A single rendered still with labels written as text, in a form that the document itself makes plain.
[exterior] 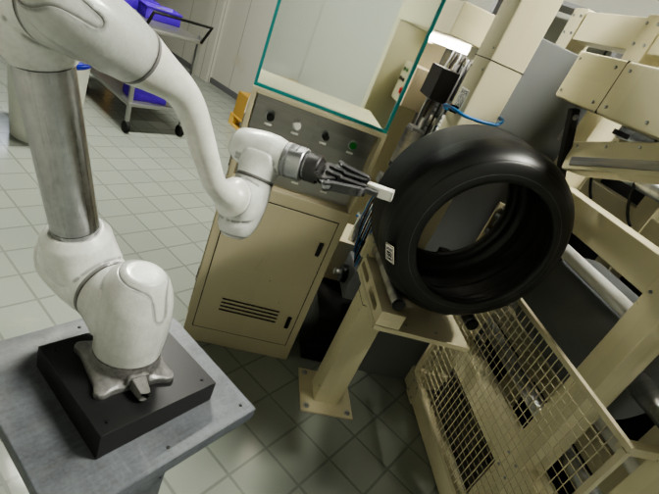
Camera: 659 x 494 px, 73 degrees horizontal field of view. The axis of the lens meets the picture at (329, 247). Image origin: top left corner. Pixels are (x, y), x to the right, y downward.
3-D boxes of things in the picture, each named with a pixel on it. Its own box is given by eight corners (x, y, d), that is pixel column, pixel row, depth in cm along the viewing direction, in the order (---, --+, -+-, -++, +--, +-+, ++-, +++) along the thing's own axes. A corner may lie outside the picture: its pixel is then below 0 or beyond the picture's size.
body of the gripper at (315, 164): (300, 160, 110) (335, 172, 108) (314, 146, 116) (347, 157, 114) (297, 185, 115) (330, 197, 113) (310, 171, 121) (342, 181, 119)
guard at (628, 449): (412, 370, 216) (486, 254, 185) (415, 371, 216) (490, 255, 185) (482, 585, 139) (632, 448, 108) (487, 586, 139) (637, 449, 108)
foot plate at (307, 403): (298, 368, 232) (299, 365, 231) (345, 378, 239) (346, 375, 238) (299, 411, 209) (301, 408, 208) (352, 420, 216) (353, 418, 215)
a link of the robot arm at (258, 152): (297, 146, 122) (280, 191, 122) (247, 129, 125) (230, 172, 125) (287, 133, 111) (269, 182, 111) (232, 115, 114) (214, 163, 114)
